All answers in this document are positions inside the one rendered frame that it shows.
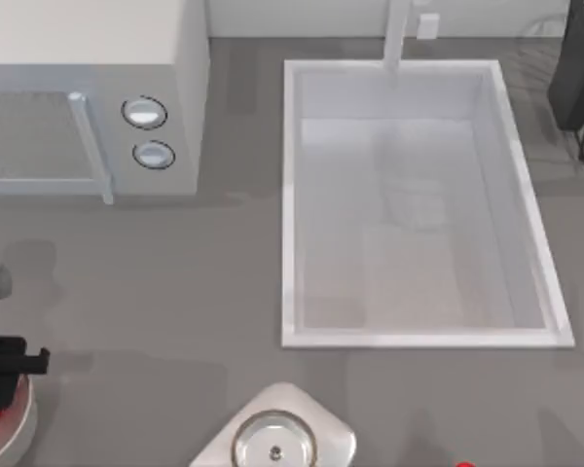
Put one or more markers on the small round microwave knob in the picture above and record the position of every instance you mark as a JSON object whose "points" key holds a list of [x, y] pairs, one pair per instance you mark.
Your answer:
{"points": [[154, 154]]}

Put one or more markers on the pale base with metal bowl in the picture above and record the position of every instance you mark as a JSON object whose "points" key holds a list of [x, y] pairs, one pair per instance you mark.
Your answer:
{"points": [[277, 438]]}

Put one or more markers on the grey microwave door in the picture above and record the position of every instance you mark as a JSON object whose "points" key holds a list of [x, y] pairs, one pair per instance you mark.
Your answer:
{"points": [[24, 141]]}

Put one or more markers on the tall white tap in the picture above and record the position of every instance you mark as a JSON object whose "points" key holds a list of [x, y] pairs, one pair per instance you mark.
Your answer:
{"points": [[394, 34]]}

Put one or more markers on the grey round dish red inside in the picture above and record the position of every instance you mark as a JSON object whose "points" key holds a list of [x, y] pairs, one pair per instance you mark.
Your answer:
{"points": [[22, 418]]}

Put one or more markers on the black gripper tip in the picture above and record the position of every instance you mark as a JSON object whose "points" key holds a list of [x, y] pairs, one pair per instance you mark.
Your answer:
{"points": [[5, 362]]}

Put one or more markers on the white wall socket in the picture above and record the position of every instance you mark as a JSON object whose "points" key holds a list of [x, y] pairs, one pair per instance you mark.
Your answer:
{"points": [[428, 26]]}

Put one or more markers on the large round microwave knob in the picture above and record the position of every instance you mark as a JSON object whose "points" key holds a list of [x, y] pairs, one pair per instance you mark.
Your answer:
{"points": [[144, 113]]}

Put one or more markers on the black stand with thin legs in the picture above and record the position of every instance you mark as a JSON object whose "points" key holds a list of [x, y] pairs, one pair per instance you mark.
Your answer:
{"points": [[574, 58]]}

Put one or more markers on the small red thing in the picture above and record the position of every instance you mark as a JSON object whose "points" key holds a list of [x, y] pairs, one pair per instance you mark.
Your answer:
{"points": [[464, 464]]}

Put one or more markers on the white sink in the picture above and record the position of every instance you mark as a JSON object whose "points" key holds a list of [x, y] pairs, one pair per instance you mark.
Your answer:
{"points": [[418, 219]]}

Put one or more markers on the pale microwave oven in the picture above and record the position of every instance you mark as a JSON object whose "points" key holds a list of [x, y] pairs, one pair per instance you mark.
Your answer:
{"points": [[185, 121]]}

